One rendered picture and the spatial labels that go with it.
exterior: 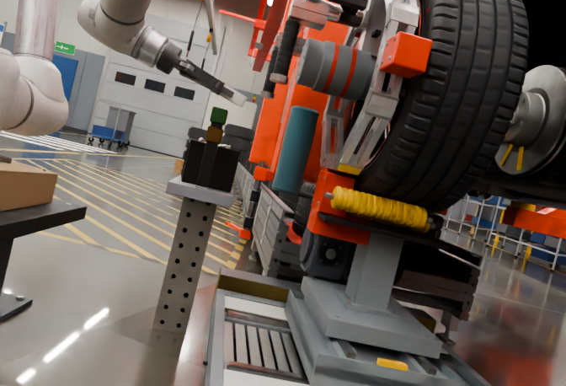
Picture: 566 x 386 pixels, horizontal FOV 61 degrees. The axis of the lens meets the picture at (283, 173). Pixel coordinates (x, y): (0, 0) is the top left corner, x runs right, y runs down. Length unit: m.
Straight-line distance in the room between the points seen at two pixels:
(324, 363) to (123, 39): 0.88
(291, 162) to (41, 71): 0.74
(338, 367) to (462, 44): 0.76
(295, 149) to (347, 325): 0.52
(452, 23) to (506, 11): 0.15
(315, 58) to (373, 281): 0.63
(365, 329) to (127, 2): 0.93
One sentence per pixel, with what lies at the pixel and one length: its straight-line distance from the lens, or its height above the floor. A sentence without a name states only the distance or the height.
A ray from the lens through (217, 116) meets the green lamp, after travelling 1.22.
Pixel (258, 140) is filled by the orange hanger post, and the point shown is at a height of 0.69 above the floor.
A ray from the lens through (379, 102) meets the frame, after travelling 1.11.
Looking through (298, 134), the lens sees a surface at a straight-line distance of 1.41.
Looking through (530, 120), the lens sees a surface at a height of 0.83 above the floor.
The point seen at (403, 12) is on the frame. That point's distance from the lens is 1.16.
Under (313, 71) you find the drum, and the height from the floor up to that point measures 0.82.
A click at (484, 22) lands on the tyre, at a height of 0.97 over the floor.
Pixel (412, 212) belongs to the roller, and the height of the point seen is 0.52.
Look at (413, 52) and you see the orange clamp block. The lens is 1.05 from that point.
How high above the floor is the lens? 0.56
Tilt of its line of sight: 1 degrees down
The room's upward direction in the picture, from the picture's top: 14 degrees clockwise
